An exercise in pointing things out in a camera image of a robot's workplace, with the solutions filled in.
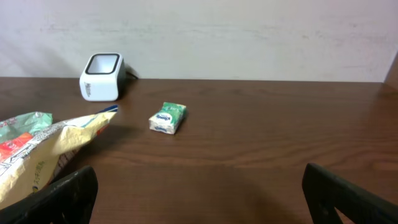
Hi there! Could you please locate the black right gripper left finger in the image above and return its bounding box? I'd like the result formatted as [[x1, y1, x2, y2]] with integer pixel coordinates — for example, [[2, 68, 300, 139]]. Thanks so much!
[[1, 166, 98, 224]]

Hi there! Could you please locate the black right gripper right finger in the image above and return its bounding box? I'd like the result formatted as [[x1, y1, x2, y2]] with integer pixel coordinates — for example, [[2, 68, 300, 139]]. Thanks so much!
[[302, 163, 397, 224]]

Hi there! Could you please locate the white blue snack bag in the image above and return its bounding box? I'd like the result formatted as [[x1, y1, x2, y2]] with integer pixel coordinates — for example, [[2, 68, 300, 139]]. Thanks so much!
[[1, 105, 118, 208]]

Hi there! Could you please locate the orange white tissue pack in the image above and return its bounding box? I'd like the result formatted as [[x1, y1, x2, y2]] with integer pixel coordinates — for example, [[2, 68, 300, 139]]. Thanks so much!
[[0, 133, 33, 162]]

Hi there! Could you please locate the teal snack packet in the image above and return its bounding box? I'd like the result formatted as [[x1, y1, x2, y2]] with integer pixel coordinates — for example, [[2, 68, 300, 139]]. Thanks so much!
[[1, 111, 53, 143]]

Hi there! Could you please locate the green white tissue pack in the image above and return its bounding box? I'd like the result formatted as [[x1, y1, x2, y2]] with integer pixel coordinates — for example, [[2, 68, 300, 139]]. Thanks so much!
[[149, 102, 187, 134]]

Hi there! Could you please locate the white barcode scanner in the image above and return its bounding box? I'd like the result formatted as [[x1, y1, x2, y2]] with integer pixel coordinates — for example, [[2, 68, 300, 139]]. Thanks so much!
[[79, 53, 126, 101]]

